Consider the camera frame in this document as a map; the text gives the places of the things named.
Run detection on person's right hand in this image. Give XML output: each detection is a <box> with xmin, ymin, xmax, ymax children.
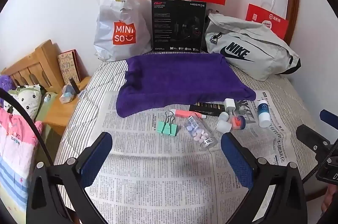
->
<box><xmin>320</xmin><ymin>184</ymin><xmax>338</xmax><ymax>217</ymax></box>

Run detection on purple fluffy cloth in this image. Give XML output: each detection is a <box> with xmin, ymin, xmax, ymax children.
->
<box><xmin>0</xmin><ymin>75</ymin><xmax>14</xmax><ymax>101</ymax></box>

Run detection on patterned notebook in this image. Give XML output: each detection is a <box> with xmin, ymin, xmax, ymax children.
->
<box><xmin>57</xmin><ymin>49</ymin><xmax>89</xmax><ymax>85</ymax></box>

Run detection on pink striped blanket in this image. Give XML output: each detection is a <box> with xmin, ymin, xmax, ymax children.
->
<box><xmin>0</xmin><ymin>106</ymin><xmax>44</xmax><ymax>214</ymax></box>

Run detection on white plastic shopping bag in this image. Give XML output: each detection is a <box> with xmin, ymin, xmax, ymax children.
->
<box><xmin>94</xmin><ymin>0</ymin><xmax>153</xmax><ymax>62</ymax></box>

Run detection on blue white bottle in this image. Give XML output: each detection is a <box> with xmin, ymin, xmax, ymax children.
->
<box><xmin>256</xmin><ymin>99</ymin><xmax>270</xmax><ymax>128</ymax></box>

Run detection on black headset box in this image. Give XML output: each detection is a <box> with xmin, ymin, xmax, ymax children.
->
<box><xmin>151</xmin><ymin>0</ymin><xmax>207</xmax><ymax>54</ymax></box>

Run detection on black braided cable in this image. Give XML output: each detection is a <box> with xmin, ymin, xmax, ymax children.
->
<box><xmin>303</xmin><ymin>143</ymin><xmax>337</xmax><ymax>183</ymax></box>

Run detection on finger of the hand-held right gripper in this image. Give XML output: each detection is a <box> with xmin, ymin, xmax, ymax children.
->
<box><xmin>296</xmin><ymin>124</ymin><xmax>334</xmax><ymax>154</ymax></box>
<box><xmin>319</xmin><ymin>109</ymin><xmax>338</xmax><ymax>131</ymax></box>

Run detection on grey waist bag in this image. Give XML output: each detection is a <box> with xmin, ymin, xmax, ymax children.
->
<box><xmin>204</xmin><ymin>13</ymin><xmax>302</xmax><ymax>81</ymax></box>

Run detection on purple towel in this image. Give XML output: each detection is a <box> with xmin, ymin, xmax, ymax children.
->
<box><xmin>116</xmin><ymin>53</ymin><xmax>257</xmax><ymax>119</ymax></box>

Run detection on floral cloth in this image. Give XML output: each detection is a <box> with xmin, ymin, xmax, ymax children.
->
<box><xmin>7</xmin><ymin>84</ymin><xmax>47</xmax><ymax>121</ymax></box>

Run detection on small black stick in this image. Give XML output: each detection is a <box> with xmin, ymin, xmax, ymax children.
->
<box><xmin>69</xmin><ymin>78</ymin><xmax>81</xmax><ymax>98</ymax></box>

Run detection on wooden nightstand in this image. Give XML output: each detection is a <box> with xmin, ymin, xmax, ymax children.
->
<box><xmin>42</xmin><ymin>75</ymin><xmax>93</xmax><ymax>136</ymax></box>

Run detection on newspaper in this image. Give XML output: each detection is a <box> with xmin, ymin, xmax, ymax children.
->
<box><xmin>84</xmin><ymin>89</ymin><xmax>322</xmax><ymax>224</ymax></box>

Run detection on white tape roll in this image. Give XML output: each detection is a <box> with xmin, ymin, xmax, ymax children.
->
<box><xmin>215</xmin><ymin>112</ymin><xmax>234</xmax><ymax>133</ymax></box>

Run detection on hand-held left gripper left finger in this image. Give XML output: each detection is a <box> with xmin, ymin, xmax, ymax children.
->
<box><xmin>26</xmin><ymin>132</ymin><xmax>114</xmax><ymax>224</ymax></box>

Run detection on clear candy bottle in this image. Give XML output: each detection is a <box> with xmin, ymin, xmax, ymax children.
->
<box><xmin>183</xmin><ymin>115</ymin><xmax>217</xmax><ymax>149</ymax></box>

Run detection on white charger plug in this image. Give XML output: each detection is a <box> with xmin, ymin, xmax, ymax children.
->
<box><xmin>224</xmin><ymin>98</ymin><xmax>237</xmax><ymax>115</ymax></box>

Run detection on green binder clip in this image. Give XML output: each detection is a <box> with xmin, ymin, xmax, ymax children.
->
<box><xmin>158</xmin><ymin>111</ymin><xmax>178</xmax><ymax>137</ymax></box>

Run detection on small pink round jar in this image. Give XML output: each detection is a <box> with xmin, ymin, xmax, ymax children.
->
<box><xmin>229</xmin><ymin>115</ymin><xmax>256</xmax><ymax>131</ymax></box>

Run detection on wooden bed headboard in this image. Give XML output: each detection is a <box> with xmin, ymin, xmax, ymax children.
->
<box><xmin>0</xmin><ymin>39</ymin><xmax>63</xmax><ymax>94</ymax></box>

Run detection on red paper bag white handles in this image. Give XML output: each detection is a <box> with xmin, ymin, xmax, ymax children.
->
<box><xmin>245</xmin><ymin>0</ymin><xmax>290</xmax><ymax>41</ymax></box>

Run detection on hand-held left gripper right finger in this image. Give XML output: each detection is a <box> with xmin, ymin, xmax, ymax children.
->
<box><xmin>221</xmin><ymin>132</ymin><xmax>308</xmax><ymax>224</ymax></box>

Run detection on pink white pen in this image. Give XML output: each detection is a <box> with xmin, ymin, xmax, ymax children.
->
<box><xmin>169</xmin><ymin>109</ymin><xmax>208</xmax><ymax>120</ymax></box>

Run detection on tissue packet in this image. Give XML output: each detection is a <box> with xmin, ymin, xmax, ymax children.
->
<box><xmin>58</xmin><ymin>84</ymin><xmax>75</xmax><ymax>105</ymax></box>

